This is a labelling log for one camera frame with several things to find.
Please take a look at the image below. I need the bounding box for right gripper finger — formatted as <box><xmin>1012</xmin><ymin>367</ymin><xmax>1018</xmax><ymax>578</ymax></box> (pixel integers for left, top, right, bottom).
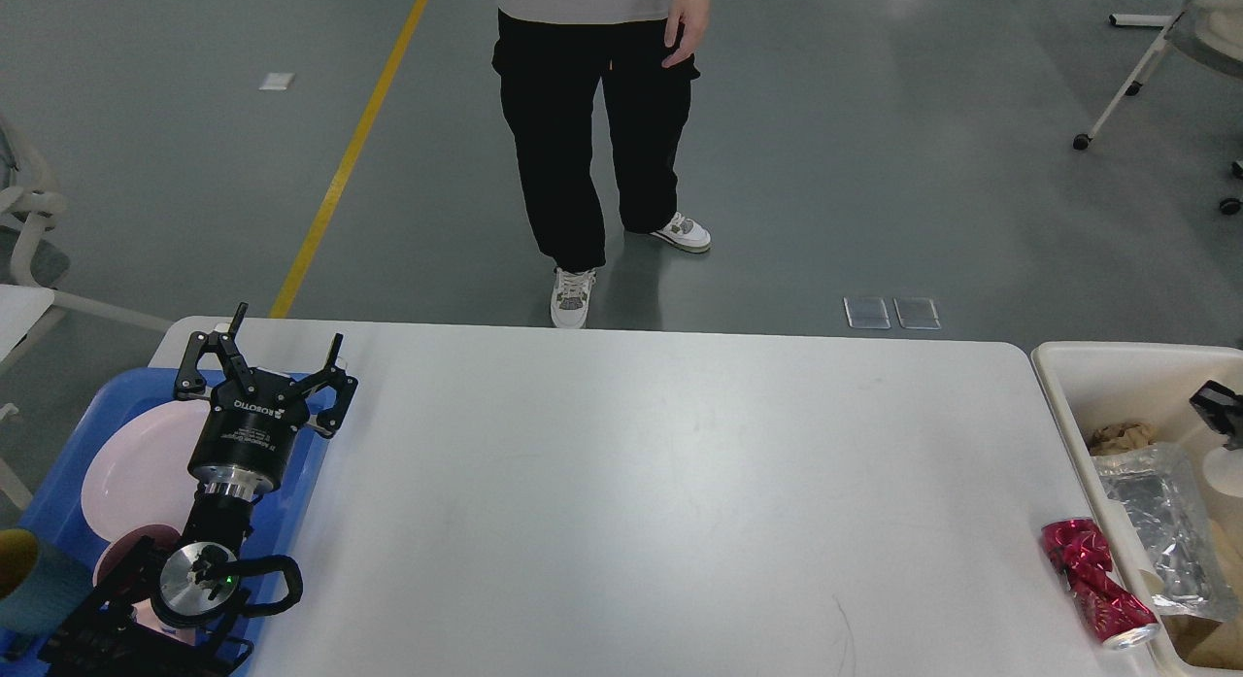
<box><xmin>1190</xmin><ymin>380</ymin><xmax>1242</xmax><ymax>452</ymax></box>

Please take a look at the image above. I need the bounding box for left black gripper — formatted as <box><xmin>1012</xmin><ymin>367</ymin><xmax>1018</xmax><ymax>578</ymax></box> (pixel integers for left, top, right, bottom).
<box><xmin>173</xmin><ymin>302</ymin><xmax>358</xmax><ymax>503</ymax></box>

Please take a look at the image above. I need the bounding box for aluminium foil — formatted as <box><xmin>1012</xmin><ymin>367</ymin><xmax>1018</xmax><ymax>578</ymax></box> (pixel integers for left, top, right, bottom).
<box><xmin>1093</xmin><ymin>442</ymin><xmax>1241</xmax><ymax>624</ymax></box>

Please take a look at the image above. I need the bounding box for brown paper ball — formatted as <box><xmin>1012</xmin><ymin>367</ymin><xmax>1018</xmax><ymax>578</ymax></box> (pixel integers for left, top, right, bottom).
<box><xmin>1088</xmin><ymin>422</ymin><xmax>1156</xmax><ymax>457</ymax></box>

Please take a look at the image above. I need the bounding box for pink plate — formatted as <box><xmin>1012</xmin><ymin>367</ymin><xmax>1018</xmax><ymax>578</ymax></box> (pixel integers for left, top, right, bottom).
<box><xmin>81</xmin><ymin>401</ymin><xmax>209</xmax><ymax>543</ymax></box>

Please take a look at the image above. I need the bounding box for red soda can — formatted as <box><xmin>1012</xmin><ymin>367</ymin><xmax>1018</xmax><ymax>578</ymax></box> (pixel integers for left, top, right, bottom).
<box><xmin>1039</xmin><ymin>518</ymin><xmax>1161</xmax><ymax>650</ymax></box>

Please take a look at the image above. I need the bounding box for pink mug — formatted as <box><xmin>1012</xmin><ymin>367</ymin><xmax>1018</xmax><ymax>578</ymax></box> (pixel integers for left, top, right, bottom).
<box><xmin>93</xmin><ymin>524</ymin><xmax>200</xmax><ymax>648</ymax></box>

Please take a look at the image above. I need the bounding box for teal green mug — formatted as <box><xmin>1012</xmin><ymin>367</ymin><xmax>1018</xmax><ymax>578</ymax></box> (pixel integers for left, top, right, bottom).
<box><xmin>1</xmin><ymin>527</ymin><xmax>93</xmax><ymax>663</ymax></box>

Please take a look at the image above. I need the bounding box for brown paper bag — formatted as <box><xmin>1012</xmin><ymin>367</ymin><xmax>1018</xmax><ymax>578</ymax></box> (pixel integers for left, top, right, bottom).
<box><xmin>1162</xmin><ymin>520</ymin><xmax>1242</xmax><ymax>671</ymax></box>

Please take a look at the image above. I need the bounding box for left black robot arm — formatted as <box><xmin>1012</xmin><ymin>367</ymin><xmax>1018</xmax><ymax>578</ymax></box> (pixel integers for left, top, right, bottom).
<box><xmin>37</xmin><ymin>304</ymin><xmax>358</xmax><ymax>676</ymax></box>

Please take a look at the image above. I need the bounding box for person's bare hand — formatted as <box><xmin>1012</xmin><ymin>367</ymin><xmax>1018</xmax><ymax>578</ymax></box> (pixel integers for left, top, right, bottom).
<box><xmin>661</xmin><ymin>0</ymin><xmax>712</xmax><ymax>70</ymax></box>

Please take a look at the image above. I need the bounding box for beige plastic bin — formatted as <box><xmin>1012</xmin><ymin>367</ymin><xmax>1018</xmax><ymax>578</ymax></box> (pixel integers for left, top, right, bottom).
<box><xmin>1029</xmin><ymin>342</ymin><xmax>1243</xmax><ymax>677</ymax></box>

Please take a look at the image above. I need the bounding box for blue plastic tray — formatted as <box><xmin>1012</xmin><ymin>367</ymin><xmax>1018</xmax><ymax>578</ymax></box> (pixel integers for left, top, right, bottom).
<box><xmin>1</xmin><ymin>368</ymin><xmax>332</xmax><ymax>676</ymax></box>

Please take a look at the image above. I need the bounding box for white side table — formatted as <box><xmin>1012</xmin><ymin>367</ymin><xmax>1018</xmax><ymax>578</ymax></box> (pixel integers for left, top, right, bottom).
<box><xmin>1</xmin><ymin>284</ymin><xmax>53</xmax><ymax>512</ymax></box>

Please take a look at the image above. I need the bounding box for clear floor plate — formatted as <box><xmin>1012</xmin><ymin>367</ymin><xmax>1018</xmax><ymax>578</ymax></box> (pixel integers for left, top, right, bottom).
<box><xmin>843</xmin><ymin>296</ymin><xmax>942</xmax><ymax>330</ymax></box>

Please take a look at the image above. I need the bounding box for person in black trousers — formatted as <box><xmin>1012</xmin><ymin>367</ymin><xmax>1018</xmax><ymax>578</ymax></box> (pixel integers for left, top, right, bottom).
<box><xmin>492</xmin><ymin>0</ymin><xmax>712</xmax><ymax>330</ymax></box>

